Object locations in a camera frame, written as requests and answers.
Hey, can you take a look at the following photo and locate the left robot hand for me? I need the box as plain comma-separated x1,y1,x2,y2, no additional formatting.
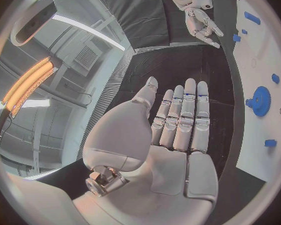
71,76,220,225

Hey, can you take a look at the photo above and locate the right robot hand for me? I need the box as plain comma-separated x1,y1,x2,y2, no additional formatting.
183,6,225,49

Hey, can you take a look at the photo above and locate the white task board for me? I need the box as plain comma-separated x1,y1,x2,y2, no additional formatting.
232,0,281,183

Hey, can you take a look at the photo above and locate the blue long cylinder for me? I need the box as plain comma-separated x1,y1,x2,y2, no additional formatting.
243,11,262,26

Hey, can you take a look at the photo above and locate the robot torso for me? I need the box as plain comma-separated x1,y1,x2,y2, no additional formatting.
9,0,57,47

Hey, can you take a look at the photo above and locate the glowing light bar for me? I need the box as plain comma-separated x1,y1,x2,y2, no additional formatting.
1,55,60,118

